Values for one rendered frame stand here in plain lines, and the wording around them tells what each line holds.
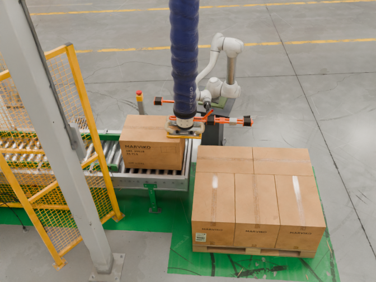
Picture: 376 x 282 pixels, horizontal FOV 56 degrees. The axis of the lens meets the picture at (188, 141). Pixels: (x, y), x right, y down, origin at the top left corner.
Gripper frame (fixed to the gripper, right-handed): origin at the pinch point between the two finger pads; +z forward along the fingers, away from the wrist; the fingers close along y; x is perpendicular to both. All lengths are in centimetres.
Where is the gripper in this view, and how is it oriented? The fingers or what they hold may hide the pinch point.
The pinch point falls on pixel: (208, 116)
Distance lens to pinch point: 348.5
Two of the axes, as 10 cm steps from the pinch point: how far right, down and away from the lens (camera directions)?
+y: 0.3, 7.3, 6.8
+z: 0.3, 6.8, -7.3
